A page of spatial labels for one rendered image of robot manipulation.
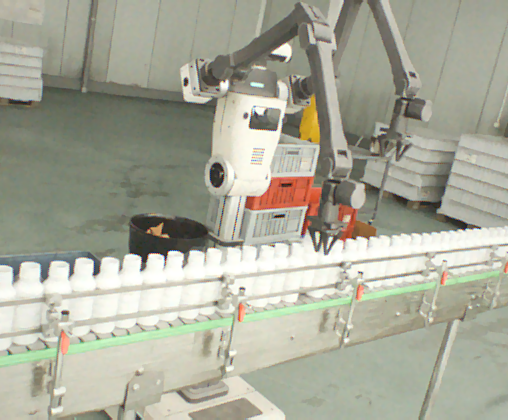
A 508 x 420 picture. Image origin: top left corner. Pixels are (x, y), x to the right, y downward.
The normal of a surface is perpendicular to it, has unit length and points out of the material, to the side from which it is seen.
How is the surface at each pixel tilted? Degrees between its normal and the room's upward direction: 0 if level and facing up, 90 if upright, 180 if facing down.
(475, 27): 90
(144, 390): 90
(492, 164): 90
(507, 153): 89
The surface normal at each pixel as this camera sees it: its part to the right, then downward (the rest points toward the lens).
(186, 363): 0.64, 0.32
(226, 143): -0.77, 0.20
